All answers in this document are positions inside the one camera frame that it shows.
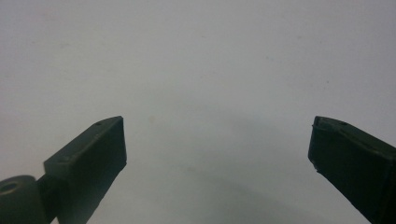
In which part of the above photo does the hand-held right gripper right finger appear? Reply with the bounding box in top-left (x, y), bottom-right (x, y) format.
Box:
top-left (307, 116), bottom-right (396, 224)

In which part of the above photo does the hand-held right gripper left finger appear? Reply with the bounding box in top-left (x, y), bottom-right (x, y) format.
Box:
top-left (36, 116), bottom-right (128, 224)

